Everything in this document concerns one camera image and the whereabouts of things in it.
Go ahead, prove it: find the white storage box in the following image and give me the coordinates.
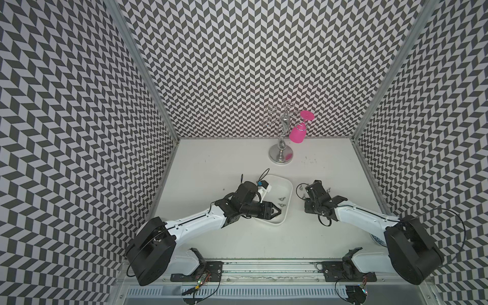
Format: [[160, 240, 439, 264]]
[[255, 175, 294, 226]]

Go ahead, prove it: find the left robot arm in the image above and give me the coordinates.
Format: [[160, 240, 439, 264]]
[[125, 193, 282, 286]]

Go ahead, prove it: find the aluminium corner post left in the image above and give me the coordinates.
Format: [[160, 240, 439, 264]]
[[104, 0, 179, 142]]

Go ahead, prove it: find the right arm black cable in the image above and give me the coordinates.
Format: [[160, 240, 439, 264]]
[[295, 182, 466, 264]]

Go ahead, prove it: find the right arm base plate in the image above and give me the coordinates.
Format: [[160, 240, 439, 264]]
[[318, 261, 377, 283]]

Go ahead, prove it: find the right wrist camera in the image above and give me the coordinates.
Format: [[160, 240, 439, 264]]
[[305, 180, 330, 200]]

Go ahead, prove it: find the aluminium front rail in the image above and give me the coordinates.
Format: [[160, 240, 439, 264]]
[[114, 258, 435, 287]]

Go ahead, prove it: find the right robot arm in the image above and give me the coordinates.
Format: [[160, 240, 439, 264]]
[[304, 188, 444, 285]]

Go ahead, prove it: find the aluminium corner post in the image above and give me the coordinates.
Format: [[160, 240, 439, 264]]
[[351, 0, 440, 143], [104, 0, 179, 142]]

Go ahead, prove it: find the chrome glass holder stand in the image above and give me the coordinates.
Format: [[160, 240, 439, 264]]
[[268, 103, 294, 165]]

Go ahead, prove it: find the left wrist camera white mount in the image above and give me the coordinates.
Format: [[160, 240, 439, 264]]
[[256, 169, 270, 195]]

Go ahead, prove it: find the aluminium corner post right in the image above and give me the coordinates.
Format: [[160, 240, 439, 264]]
[[351, 0, 440, 143]]

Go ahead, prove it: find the blue patterned bowl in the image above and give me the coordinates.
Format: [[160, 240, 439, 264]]
[[371, 235, 386, 247]]

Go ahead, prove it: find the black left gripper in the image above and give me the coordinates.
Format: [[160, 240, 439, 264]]
[[240, 200, 282, 220]]

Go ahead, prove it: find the pink wine glass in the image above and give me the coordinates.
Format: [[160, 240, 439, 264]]
[[289, 110, 315, 144]]

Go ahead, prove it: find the clear wine glass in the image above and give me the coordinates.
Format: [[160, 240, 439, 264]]
[[263, 105, 281, 128]]

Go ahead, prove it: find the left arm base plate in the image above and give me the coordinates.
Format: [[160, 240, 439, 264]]
[[170, 261, 224, 283]]

